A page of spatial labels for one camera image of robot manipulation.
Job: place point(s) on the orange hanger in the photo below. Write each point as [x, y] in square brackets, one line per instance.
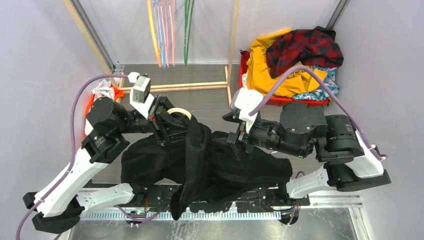
[153, 32]

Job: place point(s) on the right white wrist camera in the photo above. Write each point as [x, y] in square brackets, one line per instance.
[243, 102]

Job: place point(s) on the aluminium frame post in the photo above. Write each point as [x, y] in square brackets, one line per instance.
[84, 24]

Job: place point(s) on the wooden clothes rack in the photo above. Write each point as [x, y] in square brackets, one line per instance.
[208, 85]

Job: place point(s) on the black pleated skirt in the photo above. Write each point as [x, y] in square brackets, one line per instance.
[202, 166]

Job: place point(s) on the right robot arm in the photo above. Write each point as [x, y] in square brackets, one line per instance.
[347, 163]

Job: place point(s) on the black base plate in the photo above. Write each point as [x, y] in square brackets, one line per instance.
[259, 200]

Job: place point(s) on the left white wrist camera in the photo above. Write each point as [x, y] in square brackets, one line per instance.
[140, 94]

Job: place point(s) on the cream wooden hanger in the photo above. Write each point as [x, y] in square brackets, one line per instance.
[186, 115]

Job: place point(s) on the white and orange clothes pile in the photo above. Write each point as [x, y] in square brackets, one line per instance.
[104, 89]

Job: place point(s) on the red plastic bin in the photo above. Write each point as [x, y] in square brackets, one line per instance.
[276, 100]

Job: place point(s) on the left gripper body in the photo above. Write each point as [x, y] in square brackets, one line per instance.
[160, 100]

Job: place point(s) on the blue patterned garment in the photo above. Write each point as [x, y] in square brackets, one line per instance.
[328, 77]

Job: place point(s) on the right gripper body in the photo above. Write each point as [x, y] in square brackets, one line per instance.
[235, 139]

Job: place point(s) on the pink hanger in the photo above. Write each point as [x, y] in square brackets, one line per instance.
[168, 8]

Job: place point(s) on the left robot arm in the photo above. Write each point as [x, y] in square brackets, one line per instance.
[61, 204]

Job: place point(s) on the blue hanger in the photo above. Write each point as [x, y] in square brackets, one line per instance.
[160, 25]

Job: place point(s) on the red plaid shirt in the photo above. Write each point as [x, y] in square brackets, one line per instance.
[310, 47]

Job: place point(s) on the green hanger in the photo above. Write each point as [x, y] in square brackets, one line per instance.
[188, 16]

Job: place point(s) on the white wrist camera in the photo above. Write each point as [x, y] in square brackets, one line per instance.
[243, 102]
[140, 94]

